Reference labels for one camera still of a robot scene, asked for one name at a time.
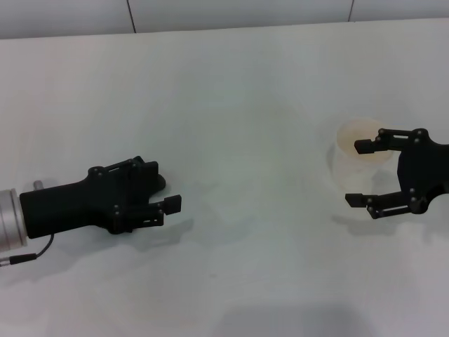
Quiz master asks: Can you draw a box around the dark rag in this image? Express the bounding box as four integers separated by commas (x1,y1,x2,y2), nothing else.
154,172,170,193

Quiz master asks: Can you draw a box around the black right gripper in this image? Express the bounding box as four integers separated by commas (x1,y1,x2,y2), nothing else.
344,128,449,220

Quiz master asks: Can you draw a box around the clear plastic cup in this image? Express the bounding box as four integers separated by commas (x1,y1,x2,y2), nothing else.
328,117,399,192

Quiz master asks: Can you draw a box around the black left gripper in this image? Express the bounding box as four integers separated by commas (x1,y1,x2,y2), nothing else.
19,155,184,240

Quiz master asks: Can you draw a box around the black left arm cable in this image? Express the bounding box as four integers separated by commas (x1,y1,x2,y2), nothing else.
0,233,55,268

